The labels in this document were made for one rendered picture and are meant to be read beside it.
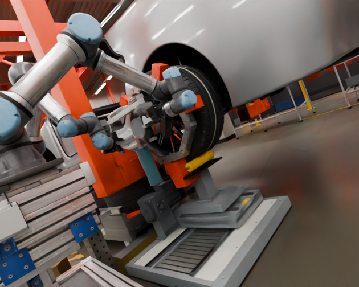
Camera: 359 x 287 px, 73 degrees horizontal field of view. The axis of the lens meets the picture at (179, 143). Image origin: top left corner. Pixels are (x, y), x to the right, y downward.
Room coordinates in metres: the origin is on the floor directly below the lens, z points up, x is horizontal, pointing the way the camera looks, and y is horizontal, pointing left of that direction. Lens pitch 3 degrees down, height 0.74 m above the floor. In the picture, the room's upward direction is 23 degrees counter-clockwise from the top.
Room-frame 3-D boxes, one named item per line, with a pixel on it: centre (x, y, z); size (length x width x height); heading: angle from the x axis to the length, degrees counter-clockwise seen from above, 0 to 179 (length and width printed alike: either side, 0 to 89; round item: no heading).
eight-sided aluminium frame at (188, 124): (1.57, 0.07, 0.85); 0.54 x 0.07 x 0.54; 45
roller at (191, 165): (1.56, -0.08, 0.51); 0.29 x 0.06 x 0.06; 135
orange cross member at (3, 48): (4.07, 0.96, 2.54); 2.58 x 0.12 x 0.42; 135
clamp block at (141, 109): (1.31, 0.10, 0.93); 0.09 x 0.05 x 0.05; 135
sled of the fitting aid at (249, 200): (1.66, -0.08, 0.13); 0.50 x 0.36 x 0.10; 45
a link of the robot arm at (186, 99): (1.07, -0.09, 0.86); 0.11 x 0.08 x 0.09; 44
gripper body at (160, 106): (1.19, 0.02, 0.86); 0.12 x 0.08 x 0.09; 44
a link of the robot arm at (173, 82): (1.09, -0.08, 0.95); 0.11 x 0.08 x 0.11; 29
